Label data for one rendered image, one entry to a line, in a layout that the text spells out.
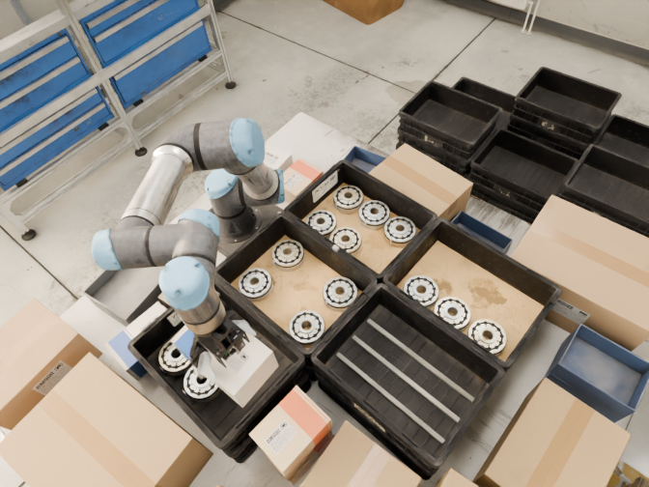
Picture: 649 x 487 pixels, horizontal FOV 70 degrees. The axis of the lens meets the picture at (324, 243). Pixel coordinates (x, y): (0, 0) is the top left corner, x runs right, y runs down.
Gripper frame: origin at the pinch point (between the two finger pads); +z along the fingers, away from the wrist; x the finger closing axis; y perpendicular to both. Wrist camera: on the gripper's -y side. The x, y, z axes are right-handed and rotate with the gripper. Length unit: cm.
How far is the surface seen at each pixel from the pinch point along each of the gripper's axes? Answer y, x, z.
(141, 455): -6.8, -28.2, 21.0
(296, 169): -47, 73, 34
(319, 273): -7.3, 39.8, 28.0
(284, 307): -8.3, 24.4, 28.0
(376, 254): 3, 56, 28
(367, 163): -30, 97, 41
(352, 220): -12, 63, 28
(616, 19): 3, 342, 89
